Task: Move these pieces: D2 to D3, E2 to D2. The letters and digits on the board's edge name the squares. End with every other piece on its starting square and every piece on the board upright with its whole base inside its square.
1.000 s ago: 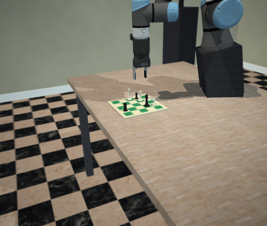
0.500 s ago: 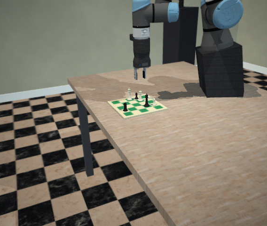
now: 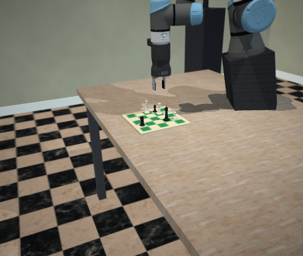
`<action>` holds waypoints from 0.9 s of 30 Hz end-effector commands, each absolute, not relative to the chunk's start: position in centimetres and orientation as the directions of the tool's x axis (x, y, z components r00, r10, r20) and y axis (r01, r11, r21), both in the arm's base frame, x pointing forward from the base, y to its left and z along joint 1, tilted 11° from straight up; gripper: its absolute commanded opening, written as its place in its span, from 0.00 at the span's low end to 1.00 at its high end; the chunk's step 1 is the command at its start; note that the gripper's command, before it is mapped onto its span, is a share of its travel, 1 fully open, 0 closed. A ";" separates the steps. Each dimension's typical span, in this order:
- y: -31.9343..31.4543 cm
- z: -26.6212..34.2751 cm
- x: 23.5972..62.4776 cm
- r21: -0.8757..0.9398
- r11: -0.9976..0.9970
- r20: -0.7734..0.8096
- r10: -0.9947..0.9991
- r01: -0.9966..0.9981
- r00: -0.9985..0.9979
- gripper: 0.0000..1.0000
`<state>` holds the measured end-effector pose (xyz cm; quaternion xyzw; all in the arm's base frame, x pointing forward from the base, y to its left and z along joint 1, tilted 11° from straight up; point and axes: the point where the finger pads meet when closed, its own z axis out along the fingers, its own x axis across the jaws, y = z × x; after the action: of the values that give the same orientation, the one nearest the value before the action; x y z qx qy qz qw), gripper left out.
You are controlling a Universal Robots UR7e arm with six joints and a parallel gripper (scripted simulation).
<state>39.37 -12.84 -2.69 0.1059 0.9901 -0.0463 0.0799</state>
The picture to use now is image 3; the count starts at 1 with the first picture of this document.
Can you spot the green and cream chessboard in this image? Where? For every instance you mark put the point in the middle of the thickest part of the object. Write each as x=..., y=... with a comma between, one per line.
x=154, y=122

